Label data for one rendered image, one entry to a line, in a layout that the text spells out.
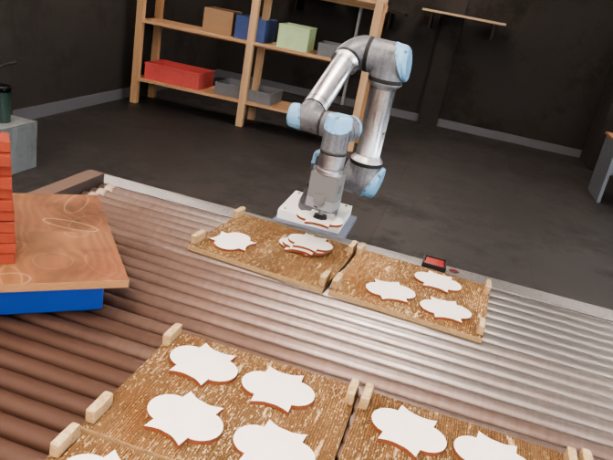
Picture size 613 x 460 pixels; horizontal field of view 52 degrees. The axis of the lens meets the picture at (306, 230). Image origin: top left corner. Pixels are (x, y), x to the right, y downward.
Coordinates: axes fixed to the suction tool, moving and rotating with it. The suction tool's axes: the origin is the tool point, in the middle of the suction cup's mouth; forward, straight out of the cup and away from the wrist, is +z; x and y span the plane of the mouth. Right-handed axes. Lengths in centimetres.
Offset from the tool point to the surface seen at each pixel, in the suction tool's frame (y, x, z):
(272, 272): -2.9, -21.2, 10.2
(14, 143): -300, 164, 80
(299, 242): -4.1, -1.9, 7.6
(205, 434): 18, -87, 9
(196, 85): -349, 470, 68
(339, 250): 5.6, 8.0, 10.1
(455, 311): 45.2, -7.8, 9.3
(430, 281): 34.8, 5.8, 9.3
